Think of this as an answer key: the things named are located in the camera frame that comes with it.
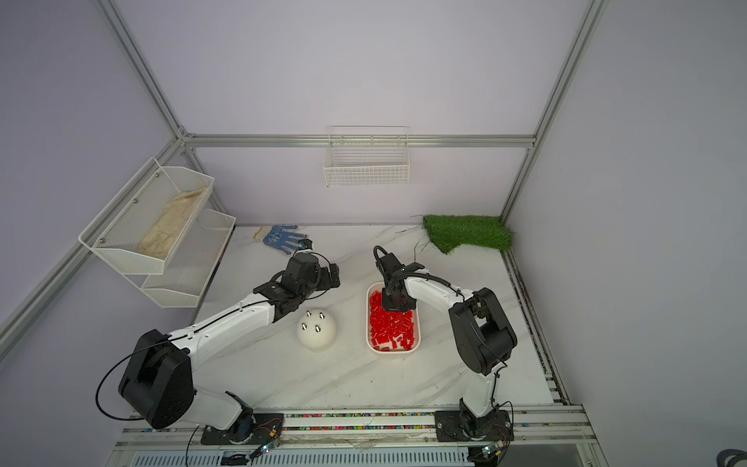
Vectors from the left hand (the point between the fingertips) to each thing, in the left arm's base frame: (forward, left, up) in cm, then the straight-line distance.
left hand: (324, 273), depth 87 cm
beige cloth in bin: (+1, +41, +15) cm, 44 cm away
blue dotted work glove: (+28, +25, -15) cm, 40 cm away
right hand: (-6, -23, -12) cm, 26 cm away
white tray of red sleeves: (-12, -19, -14) cm, 27 cm away
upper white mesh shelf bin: (+5, +48, +16) cm, 51 cm away
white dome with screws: (-16, +1, -5) cm, 17 cm away
